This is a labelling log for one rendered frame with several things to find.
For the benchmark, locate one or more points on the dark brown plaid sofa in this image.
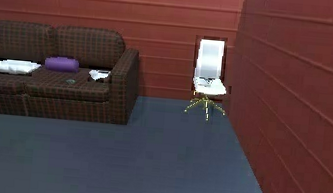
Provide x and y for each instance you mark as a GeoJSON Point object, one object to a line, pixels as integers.
{"type": "Point", "coordinates": [74, 93]}

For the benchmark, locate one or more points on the purple round cushion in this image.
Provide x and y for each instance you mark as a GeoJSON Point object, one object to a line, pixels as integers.
{"type": "Point", "coordinates": [62, 64]}

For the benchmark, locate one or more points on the white crumpled cloth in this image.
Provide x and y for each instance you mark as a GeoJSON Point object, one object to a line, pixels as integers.
{"type": "Point", "coordinates": [98, 74]}

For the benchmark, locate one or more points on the white pillow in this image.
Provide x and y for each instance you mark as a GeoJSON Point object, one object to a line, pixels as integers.
{"type": "Point", "coordinates": [13, 66]}

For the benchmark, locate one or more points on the white office chair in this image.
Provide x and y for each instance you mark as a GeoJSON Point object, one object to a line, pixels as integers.
{"type": "Point", "coordinates": [209, 71]}

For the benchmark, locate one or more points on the small grey green object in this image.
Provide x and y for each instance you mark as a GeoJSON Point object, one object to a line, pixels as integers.
{"type": "Point", "coordinates": [70, 81]}

